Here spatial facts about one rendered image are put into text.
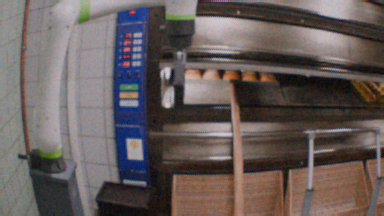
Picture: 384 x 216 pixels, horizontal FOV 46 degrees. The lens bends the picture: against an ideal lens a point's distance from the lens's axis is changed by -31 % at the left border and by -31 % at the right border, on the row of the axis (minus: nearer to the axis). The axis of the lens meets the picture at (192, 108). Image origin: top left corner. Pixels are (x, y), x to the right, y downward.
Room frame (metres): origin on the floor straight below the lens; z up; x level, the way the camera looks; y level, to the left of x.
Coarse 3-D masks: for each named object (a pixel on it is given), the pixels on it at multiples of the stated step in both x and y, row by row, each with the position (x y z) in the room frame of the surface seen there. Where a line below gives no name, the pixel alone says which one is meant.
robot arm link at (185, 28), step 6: (168, 24) 1.83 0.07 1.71; (174, 24) 1.82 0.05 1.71; (180, 24) 1.82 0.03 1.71; (186, 24) 1.82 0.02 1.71; (192, 24) 1.83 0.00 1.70; (168, 30) 1.83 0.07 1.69; (174, 30) 1.82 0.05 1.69; (180, 30) 1.82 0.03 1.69; (186, 30) 1.82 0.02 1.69; (192, 30) 1.83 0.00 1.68; (174, 36) 1.84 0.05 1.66; (180, 36) 1.83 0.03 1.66; (186, 36) 1.84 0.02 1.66
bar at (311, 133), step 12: (156, 132) 2.47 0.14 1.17; (168, 132) 2.47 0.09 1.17; (180, 132) 2.47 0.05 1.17; (192, 132) 2.47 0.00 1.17; (204, 132) 2.47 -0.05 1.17; (216, 132) 2.47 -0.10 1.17; (228, 132) 2.46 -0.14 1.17; (252, 132) 2.46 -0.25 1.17; (264, 132) 2.45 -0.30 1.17; (276, 132) 2.45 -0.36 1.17; (288, 132) 2.45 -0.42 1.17; (300, 132) 2.44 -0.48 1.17; (312, 132) 2.43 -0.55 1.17; (324, 132) 2.43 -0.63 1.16; (336, 132) 2.43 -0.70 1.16; (348, 132) 2.43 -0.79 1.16; (360, 132) 2.43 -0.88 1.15; (372, 132) 2.43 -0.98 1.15; (312, 144) 2.41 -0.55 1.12; (312, 156) 2.36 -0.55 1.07; (312, 168) 2.32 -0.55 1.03; (312, 192) 2.21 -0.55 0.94; (372, 204) 2.19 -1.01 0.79
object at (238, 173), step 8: (232, 88) 3.06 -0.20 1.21; (232, 96) 2.91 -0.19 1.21; (232, 104) 2.78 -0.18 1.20; (232, 112) 2.67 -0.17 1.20; (240, 136) 2.32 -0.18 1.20; (240, 144) 2.22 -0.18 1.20; (240, 152) 2.13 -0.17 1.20; (240, 160) 2.04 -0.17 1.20; (240, 168) 1.95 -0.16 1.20; (240, 176) 1.87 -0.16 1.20; (240, 184) 1.80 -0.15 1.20; (240, 192) 1.72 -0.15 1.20; (240, 200) 1.65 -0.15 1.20; (240, 208) 1.58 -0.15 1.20
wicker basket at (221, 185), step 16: (176, 176) 2.80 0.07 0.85; (192, 176) 2.80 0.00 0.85; (208, 176) 2.79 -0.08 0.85; (224, 176) 2.79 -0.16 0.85; (256, 176) 2.79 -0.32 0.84; (272, 176) 2.78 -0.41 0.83; (176, 192) 2.78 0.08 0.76; (192, 192) 2.77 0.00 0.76; (208, 192) 2.77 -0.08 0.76; (224, 192) 2.77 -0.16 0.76; (256, 192) 2.76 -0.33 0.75; (272, 192) 2.76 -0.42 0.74; (176, 208) 2.75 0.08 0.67; (192, 208) 2.75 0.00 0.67; (208, 208) 2.75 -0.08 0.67; (224, 208) 2.75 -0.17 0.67; (256, 208) 2.74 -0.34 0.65
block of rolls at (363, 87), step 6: (354, 84) 3.40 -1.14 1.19; (360, 84) 3.27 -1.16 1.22; (366, 84) 3.39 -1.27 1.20; (372, 84) 3.28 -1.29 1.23; (378, 84) 3.38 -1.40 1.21; (360, 90) 3.20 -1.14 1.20; (366, 90) 3.07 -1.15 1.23; (372, 90) 3.22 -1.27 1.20; (378, 90) 3.11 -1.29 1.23; (366, 96) 3.04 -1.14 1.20; (372, 96) 2.95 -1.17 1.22; (378, 96) 3.03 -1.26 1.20
